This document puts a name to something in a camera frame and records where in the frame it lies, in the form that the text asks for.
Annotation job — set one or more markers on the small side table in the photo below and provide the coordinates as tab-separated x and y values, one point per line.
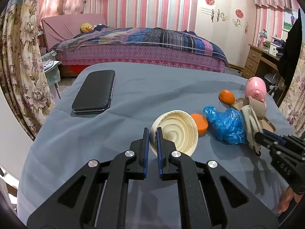
51	70

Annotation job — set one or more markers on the black leather wallet case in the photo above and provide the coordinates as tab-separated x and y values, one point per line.
95	93

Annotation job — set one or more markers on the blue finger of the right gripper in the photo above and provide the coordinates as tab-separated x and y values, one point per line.
274	133

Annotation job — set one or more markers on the small orange tangerine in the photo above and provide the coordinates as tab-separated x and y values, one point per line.
227	97

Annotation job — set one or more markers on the orange bottle cap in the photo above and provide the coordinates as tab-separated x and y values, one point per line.
201	123

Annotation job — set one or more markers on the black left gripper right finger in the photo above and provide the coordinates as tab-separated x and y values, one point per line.
209	196

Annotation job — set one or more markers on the white wardrobe with decals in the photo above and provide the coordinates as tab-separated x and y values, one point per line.
230	24

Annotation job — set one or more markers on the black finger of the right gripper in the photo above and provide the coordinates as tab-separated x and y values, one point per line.
265	138

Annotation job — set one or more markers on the person's hand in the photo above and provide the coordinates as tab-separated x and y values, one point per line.
286	198

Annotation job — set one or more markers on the brown cardboard piece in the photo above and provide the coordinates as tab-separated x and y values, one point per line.
259	109

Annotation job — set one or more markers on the floral curtain left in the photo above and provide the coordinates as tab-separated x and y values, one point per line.
23	80

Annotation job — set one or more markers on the wooden desk with drawers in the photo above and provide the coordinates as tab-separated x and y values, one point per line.
262	64

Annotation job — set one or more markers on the yellow duck plush toy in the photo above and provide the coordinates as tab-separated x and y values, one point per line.
86	27

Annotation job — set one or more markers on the floral curtain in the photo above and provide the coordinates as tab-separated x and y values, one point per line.
293	104
23	80

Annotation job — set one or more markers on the floral curtain right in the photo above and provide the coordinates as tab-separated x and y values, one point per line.
293	104

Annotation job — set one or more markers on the pink piggy bank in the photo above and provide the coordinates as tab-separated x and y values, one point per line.
256	89

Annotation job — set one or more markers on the blue plastic bag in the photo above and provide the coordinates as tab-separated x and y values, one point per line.
227	126

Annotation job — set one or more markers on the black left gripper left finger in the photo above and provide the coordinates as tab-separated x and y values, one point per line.
96	196

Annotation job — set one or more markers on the bed with patchwork quilt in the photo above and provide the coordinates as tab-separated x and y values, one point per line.
106	44

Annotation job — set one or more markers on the black hanging garment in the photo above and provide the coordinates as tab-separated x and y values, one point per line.
291	52

